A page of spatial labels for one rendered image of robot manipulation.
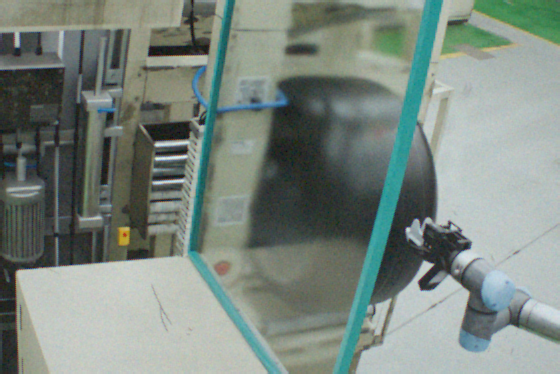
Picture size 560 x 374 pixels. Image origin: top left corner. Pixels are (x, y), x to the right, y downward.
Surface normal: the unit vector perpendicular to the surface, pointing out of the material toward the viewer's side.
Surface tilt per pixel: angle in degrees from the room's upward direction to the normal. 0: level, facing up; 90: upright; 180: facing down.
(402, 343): 0
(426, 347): 0
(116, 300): 0
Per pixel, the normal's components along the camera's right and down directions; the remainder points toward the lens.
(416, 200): 0.46, 0.07
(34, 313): 0.17, -0.88
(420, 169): 0.44, -0.16
